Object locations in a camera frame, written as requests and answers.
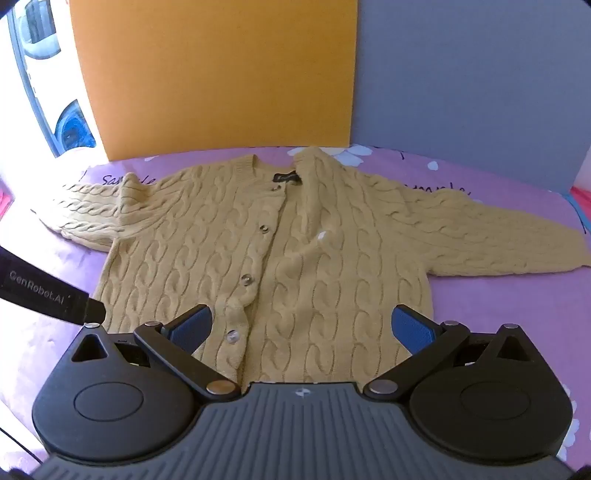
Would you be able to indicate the grey headboard panel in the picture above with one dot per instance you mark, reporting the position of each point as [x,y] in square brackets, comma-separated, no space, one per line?
[471,87]

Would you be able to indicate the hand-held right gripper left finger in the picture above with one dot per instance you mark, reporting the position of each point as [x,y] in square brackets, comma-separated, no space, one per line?
[191,326]

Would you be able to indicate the orange headboard panel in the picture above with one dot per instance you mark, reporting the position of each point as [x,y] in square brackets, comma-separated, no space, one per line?
[217,74]

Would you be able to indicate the purple printed bed sheet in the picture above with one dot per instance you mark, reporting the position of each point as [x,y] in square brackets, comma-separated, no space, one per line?
[51,258]

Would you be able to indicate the pink cloth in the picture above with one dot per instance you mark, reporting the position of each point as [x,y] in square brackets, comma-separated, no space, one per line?
[4,201]
[582,207]

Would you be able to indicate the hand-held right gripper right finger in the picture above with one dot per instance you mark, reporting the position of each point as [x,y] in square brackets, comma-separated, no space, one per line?
[411,330]

